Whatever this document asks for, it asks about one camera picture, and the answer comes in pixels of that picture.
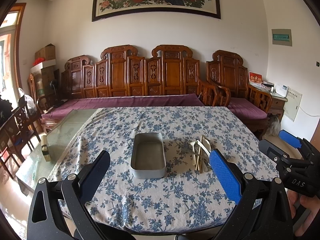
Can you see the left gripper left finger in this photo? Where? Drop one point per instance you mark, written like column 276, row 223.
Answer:
column 46, row 220

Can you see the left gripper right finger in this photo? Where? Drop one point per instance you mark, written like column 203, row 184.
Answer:
column 261, row 207

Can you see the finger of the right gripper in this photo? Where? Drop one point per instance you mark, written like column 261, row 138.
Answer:
column 291, row 138
column 275, row 152

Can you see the cream chopstick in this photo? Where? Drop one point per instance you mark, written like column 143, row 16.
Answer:
column 199, row 159

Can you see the brown wooden chopstick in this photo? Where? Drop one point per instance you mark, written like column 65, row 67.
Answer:
column 196, row 148

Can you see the silver metal fork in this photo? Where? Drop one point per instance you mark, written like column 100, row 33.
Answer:
column 206, row 158

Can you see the person's right hand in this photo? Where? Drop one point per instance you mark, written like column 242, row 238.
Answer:
column 312, row 204

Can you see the wooden side table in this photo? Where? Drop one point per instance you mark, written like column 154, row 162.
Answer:
column 277, row 107

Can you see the purple armchair cushion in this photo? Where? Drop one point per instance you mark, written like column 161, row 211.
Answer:
column 245, row 110

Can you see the red card box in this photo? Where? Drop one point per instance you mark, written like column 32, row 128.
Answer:
column 255, row 79

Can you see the dark wooden dining chair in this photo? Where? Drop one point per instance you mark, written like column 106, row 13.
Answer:
column 16, row 132

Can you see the carved wooden armchair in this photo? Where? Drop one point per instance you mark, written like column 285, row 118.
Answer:
column 227, row 73

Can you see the metal rectangular tray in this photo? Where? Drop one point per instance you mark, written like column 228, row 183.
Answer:
column 148, row 156

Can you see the blue floral tablecloth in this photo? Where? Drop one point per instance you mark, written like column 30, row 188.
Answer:
column 156, row 183

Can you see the purple sofa cushion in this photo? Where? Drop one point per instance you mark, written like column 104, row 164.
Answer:
column 127, row 101

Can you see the cardboard box stack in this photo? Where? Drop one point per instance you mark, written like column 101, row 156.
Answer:
column 42, row 71

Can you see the carved wooden sofa bench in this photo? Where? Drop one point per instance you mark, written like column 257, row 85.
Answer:
column 122, row 73

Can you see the white wall cabinet door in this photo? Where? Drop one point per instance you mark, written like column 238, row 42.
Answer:
column 292, row 105

